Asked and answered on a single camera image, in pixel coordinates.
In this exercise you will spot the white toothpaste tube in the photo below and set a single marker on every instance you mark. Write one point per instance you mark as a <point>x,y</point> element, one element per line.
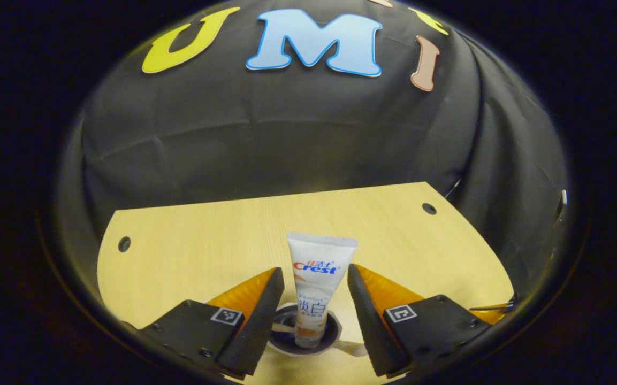
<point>319,256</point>

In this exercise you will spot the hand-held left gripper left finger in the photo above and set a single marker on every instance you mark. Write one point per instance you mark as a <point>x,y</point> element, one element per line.
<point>257,329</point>

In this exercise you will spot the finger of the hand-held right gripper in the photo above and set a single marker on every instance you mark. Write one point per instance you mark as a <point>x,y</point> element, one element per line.
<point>493,315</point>

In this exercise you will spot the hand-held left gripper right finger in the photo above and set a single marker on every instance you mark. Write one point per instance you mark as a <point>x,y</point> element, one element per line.
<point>370,326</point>

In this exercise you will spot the light wooden desktop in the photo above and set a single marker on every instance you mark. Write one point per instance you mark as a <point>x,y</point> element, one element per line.
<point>206,235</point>

